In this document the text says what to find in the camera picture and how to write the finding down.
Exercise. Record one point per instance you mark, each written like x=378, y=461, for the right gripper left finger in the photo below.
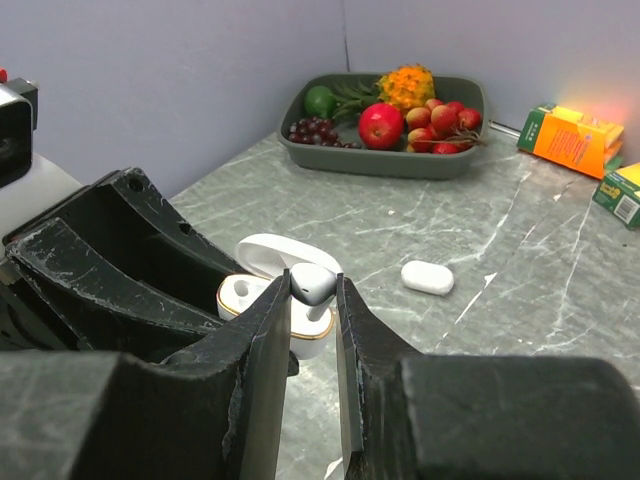
x=213, y=410

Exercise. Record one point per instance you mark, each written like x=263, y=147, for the white stem earbud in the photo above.
x=314, y=286

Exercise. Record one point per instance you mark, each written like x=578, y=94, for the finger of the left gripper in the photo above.
x=125, y=218
x=103, y=307

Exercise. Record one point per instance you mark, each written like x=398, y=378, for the orange spiky fruit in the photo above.
x=406, y=87

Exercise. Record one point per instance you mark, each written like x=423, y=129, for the orange green box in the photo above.
x=618, y=193
x=571, y=139

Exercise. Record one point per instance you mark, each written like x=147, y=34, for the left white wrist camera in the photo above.
x=30, y=184

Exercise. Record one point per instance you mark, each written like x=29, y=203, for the white square charging case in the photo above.
x=265, y=282

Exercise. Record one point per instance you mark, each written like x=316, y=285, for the red cherry bunch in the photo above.
x=443, y=128

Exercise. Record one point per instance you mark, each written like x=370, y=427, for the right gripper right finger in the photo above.
x=405, y=414

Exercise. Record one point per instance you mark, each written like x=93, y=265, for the dark grape bunch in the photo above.
x=319, y=132

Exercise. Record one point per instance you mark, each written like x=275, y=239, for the white oval earbud case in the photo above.
x=427, y=277

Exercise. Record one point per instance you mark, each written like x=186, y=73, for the green leafy sprig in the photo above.
x=353, y=99

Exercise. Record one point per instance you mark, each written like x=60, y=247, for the green lime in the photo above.
x=319, y=101

